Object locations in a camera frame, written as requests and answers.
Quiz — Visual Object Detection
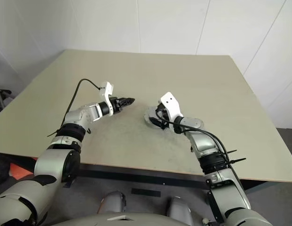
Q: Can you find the grey robot torso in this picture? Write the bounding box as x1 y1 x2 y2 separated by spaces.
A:
54 208 203 226

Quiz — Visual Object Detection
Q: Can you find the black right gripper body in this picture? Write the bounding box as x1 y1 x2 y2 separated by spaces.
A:
156 103 171 129

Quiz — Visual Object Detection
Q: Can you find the motor stator with copper windings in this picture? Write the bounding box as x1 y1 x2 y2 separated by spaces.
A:
143 115 164 129

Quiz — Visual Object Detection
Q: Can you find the black chair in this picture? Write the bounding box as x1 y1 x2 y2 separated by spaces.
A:
0 88 12 111

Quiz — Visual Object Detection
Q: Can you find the grey rounded robot leg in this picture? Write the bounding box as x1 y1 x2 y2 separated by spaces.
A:
98 192 126 214
166 196 193 226

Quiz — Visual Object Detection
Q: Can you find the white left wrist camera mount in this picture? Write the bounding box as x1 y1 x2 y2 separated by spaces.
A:
99 81 113 116

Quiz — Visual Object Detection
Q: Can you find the black floor strip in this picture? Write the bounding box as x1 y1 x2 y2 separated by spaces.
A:
131 188 162 198

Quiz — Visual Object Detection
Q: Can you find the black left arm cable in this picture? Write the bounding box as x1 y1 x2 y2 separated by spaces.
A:
65 79 101 122

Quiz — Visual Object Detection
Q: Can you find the orange floor object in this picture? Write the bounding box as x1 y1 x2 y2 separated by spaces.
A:
9 162 37 181

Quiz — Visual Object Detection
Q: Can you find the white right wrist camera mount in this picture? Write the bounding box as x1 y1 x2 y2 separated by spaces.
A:
159 91 184 123

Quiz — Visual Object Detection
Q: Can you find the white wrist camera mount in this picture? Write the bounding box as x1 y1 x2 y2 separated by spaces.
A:
159 91 184 123
99 81 113 116

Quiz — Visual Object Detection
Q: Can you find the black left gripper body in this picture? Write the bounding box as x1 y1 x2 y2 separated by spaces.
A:
110 97 123 115

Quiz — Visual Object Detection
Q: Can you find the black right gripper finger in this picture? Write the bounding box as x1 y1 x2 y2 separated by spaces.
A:
150 119 166 130

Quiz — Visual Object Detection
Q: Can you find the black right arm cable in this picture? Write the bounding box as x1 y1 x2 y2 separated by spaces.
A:
157 110 243 189

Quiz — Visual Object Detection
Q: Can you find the black table frame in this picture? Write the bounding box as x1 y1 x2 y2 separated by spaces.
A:
0 152 292 196

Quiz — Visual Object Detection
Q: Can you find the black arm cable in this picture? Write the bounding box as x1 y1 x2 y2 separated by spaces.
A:
157 110 243 189
65 79 101 122

